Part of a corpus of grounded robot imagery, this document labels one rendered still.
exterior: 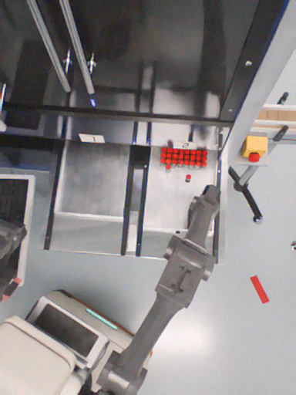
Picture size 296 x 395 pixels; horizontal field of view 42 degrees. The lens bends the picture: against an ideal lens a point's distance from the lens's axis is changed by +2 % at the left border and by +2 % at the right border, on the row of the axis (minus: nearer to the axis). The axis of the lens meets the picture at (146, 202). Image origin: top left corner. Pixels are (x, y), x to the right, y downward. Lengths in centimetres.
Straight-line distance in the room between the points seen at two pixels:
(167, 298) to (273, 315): 164
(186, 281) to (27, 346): 42
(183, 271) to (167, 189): 71
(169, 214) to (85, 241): 33
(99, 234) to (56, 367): 61
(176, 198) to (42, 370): 79
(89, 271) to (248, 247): 96
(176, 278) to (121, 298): 153
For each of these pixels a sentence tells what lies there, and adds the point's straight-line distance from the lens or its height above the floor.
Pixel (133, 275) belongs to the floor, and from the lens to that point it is 231.
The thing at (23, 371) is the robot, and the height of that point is 137.
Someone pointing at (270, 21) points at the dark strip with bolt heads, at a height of 163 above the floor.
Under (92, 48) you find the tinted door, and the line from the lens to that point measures 100.
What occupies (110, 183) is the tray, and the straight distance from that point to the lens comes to 150.
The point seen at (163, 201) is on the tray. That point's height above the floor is 88.
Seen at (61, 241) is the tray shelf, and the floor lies 88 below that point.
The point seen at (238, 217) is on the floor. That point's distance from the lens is 242.
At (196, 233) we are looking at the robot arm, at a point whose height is 140.
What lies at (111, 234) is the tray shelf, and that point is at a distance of 146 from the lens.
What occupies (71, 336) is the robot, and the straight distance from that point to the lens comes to 129.
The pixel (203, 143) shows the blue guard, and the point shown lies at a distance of 139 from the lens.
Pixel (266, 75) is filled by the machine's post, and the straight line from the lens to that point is 104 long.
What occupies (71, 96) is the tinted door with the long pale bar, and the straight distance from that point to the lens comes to 120.
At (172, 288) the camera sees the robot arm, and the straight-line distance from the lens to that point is 78.
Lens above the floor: 230
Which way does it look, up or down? 75 degrees down
